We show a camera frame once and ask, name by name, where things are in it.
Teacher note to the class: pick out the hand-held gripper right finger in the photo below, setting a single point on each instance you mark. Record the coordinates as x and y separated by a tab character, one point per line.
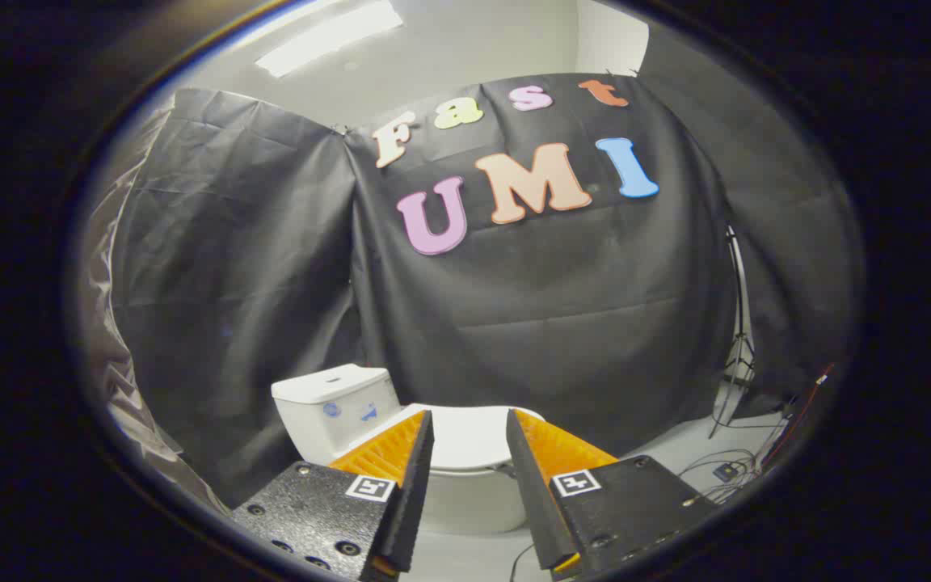
532	493

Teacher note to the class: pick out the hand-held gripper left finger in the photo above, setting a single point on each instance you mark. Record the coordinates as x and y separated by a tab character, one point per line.
415	485

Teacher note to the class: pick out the white toilet lid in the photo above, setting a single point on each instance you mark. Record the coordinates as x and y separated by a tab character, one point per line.
469	436

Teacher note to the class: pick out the white toilet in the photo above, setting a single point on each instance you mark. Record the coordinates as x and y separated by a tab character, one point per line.
328	404

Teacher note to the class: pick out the black backdrop cloth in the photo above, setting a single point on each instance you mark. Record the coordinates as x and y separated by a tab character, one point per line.
546	307

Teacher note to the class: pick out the small dark floor box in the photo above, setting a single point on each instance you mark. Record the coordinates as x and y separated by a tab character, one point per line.
726	471

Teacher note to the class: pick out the black light stand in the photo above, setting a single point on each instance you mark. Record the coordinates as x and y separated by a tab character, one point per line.
742	339

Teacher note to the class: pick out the grey plastic sheet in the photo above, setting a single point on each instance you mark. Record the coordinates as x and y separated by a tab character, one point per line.
114	364

